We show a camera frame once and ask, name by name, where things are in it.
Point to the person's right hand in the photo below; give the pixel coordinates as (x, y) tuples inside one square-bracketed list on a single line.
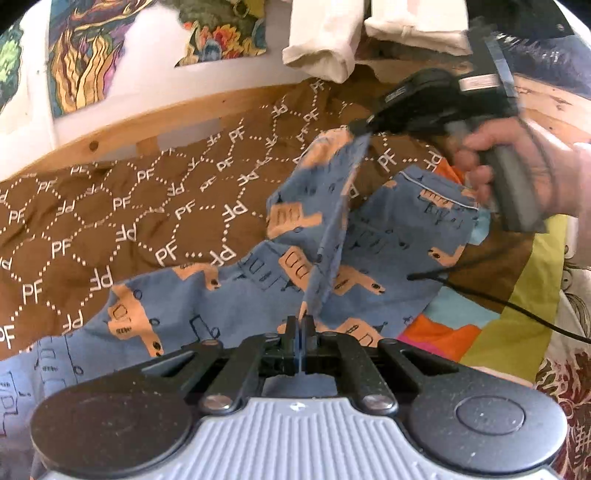
[(545, 170)]

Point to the orange teal yellow bedsheet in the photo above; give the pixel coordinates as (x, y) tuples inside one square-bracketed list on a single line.
[(521, 286)]

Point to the blue printed pants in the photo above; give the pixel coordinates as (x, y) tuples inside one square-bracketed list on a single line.
[(194, 295)]

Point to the wooden frame rail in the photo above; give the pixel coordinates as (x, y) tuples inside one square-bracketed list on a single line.
[(152, 120)]

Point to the white hanging garment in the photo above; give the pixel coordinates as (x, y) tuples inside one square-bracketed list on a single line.
[(318, 41)]

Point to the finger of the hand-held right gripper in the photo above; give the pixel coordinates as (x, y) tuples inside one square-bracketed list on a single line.
[(369, 122)]

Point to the white folded cloth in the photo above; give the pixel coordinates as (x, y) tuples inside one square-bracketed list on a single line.
[(415, 27)]

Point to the dark cloth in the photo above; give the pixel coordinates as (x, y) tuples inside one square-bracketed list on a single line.
[(545, 21)]

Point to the brown patterned blanket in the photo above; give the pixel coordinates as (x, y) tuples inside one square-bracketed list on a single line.
[(138, 198)]

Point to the cartoon wall poster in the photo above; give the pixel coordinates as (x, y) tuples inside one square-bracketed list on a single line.
[(9, 64)]

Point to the floral wall poster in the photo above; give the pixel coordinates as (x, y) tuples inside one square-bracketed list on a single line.
[(221, 32)]

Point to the swirl pattern wall poster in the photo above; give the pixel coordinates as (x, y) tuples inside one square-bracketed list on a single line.
[(87, 55)]

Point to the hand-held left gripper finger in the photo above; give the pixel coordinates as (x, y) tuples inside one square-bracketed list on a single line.
[(305, 344), (295, 344)]

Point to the wooden bed end board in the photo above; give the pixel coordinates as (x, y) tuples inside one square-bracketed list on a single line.
[(549, 101)]

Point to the person's right forearm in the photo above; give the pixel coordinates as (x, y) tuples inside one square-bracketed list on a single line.
[(582, 180)]

